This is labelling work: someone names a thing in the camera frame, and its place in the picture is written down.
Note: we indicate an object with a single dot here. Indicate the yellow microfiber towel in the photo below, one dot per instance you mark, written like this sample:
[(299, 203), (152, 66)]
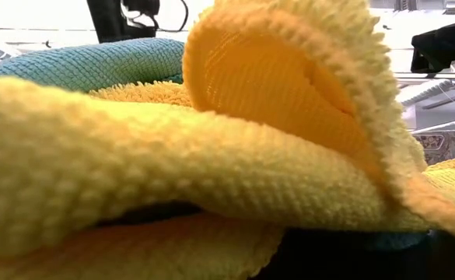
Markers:
[(172, 155)]

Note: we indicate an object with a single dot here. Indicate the clear plastic basket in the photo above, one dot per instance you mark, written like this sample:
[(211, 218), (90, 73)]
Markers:
[(441, 145)]

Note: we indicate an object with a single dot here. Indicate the long horizontal light bar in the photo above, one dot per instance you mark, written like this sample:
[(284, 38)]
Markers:
[(425, 75)]

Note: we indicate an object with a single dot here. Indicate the blue microfiber towel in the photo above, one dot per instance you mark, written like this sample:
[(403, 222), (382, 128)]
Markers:
[(87, 66)]

